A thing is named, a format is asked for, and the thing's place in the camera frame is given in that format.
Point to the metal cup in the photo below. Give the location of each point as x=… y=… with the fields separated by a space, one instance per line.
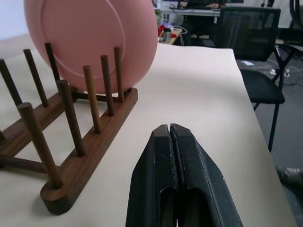
x=167 y=34

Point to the wooden dish rack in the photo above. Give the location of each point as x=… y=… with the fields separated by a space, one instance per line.
x=78 y=132

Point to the white power strip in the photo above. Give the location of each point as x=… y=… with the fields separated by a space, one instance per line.
x=279 y=72

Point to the black chair with metal legs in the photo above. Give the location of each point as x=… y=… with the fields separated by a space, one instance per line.
x=262 y=89

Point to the pink plate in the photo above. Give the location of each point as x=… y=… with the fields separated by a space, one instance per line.
x=94 y=35

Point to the white office desk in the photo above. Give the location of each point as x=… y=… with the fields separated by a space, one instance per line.
x=196 y=10

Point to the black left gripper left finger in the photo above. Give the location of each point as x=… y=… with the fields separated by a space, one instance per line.
x=151 y=165

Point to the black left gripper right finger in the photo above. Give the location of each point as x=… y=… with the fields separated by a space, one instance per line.
x=201 y=170

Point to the black mesh office chair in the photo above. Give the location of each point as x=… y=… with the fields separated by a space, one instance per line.
x=251 y=33

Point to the low wooden side table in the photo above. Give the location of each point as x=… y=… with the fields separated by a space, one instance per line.
x=171 y=39

